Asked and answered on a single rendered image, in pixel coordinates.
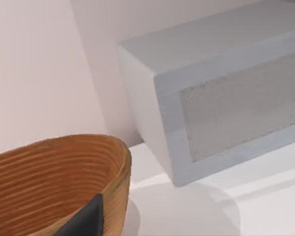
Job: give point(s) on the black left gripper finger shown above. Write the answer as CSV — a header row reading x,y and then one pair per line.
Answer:
x,y
91,218

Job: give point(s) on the pale microwave oven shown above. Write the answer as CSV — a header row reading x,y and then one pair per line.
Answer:
x,y
211,98

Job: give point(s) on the brown woven basket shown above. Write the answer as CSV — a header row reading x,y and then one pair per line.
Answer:
x,y
39,177

